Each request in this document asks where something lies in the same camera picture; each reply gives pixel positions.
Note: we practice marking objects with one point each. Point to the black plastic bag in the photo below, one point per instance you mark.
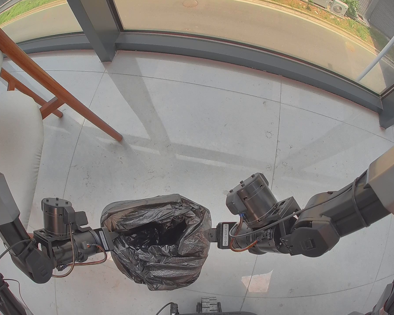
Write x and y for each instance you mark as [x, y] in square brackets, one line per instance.
[151, 264]

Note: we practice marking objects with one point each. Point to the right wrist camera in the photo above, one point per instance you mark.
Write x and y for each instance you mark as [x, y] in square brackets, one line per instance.
[234, 200]

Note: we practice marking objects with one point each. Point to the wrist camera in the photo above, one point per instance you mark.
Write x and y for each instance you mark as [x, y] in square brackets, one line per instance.
[234, 200]
[80, 218]

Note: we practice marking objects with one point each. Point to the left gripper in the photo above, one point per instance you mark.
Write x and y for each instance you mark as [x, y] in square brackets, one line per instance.
[100, 240]

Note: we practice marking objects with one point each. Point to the window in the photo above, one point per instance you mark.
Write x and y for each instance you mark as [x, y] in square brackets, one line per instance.
[95, 21]

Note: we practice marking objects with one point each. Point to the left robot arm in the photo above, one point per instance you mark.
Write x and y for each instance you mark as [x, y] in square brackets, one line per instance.
[29, 258]

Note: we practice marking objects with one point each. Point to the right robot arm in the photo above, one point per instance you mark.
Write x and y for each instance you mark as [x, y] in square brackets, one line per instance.
[318, 228]

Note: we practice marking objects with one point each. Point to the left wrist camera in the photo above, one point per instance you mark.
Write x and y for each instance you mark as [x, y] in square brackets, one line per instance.
[80, 218]

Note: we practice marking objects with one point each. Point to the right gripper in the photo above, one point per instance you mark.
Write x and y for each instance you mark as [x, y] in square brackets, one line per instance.
[224, 236]

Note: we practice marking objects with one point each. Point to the wooden chair with white cushions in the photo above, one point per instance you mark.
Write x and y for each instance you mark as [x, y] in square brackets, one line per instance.
[52, 84]

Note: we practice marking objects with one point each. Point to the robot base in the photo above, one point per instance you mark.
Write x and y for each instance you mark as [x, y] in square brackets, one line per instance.
[210, 307]

